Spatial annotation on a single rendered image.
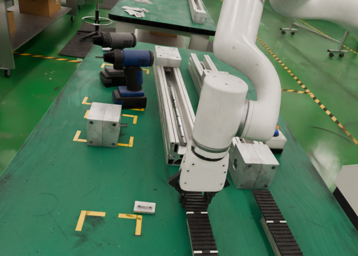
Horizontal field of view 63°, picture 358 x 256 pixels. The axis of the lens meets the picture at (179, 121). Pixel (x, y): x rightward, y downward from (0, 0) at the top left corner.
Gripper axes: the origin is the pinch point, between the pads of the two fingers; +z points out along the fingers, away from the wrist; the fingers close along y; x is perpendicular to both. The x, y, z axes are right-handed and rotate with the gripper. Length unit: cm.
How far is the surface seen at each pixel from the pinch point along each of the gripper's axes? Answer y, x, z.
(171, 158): -3.7, 16.8, 1.3
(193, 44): 38, 198, 21
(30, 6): -148, 379, 49
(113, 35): -24, 67, -17
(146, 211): -11.4, -1.0, 3.2
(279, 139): 33.2, 25.2, -2.0
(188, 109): 3.5, 36.3, -4.4
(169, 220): -6.1, -3.2, 4.0
